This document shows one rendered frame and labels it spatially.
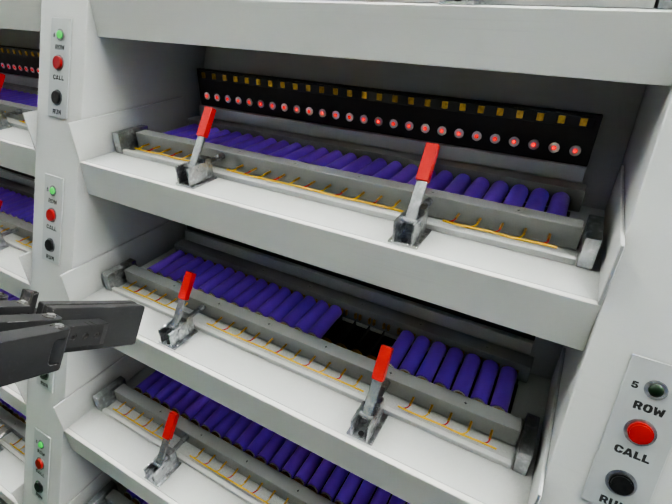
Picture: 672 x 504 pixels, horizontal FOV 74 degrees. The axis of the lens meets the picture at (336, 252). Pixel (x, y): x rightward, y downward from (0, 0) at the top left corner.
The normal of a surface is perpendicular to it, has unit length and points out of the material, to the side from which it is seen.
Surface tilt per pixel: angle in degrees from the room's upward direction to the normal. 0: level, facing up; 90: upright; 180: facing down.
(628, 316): 90
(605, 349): 90
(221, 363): 20
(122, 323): 90
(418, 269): 110
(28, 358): 93
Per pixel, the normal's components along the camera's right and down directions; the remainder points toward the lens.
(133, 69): 0.87, 0.25
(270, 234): -0.49, 0.43
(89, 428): 0.01, -0.86
